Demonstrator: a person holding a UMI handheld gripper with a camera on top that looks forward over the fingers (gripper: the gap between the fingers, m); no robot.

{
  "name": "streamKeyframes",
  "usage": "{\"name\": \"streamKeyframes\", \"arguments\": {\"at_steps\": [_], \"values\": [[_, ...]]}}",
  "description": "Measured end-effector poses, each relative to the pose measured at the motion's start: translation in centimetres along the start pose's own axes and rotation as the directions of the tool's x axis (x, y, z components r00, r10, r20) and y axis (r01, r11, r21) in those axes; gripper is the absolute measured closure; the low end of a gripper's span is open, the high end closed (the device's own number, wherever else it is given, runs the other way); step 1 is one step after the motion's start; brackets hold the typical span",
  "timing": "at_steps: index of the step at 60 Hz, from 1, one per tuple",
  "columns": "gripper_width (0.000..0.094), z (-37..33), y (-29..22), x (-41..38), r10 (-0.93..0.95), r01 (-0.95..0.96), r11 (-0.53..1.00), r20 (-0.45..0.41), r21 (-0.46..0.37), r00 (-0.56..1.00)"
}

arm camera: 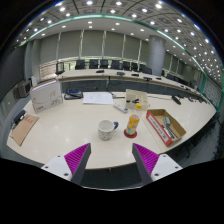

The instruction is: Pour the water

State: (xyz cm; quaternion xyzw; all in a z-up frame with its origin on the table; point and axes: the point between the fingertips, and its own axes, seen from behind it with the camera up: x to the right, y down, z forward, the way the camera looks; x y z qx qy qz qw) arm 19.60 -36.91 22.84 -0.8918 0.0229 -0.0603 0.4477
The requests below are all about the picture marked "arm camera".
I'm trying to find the long curved conference desk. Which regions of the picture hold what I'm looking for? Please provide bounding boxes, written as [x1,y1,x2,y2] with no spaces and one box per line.
[56,68,204,101]

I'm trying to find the white patterned mug blue handle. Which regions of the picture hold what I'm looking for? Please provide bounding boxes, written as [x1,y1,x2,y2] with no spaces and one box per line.
[97,119,120,141]

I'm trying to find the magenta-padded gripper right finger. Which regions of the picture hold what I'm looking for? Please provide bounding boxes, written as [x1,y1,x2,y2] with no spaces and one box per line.
[131,142,184,184]

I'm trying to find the red-edged white pad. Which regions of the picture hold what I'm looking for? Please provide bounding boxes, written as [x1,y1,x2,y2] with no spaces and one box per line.
[145,110,174,147]

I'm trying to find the green whiteboard eraser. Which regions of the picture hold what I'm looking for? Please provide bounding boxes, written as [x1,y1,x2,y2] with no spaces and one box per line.
[163,116,172,128]

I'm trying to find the beige desk tray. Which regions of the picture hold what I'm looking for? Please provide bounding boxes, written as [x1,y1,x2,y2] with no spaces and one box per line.
[124,88,150,110]

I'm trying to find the clear yellow-capped drink bottle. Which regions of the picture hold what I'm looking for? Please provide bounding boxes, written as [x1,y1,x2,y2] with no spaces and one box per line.
[125,102,144,137]

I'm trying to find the white carton box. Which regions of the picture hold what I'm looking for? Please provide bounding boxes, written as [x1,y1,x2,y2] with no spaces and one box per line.
[29,78,64,115]

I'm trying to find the white paper sheet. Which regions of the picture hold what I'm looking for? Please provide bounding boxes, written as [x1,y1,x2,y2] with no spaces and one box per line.
[82,91,115,106]

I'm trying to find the black desk telephone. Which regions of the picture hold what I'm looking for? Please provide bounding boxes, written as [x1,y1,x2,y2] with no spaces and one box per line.
[63,88,84,100]

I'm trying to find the row of black office chairs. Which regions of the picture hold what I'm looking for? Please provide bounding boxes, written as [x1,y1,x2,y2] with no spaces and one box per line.
[74,59,188,86]

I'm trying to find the black desk microphone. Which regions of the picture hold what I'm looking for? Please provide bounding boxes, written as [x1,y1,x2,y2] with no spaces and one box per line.
[171,95,183,106]

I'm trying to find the open brown cardboard box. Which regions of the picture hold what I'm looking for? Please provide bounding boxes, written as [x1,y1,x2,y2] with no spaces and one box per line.
[145,108,187,148]

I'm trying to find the white power strip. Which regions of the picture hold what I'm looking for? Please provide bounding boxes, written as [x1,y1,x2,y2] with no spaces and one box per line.
[113,102,129,114]

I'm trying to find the group of ceiling lights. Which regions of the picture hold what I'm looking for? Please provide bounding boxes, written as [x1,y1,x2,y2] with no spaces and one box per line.
[19,0,221,68]

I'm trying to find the brown paper envelope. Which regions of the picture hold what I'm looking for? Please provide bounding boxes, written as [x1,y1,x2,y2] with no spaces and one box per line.
[9,113,40,147]

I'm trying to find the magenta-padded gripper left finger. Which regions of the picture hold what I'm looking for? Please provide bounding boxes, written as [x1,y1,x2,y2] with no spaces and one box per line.
[40,142,92,186]

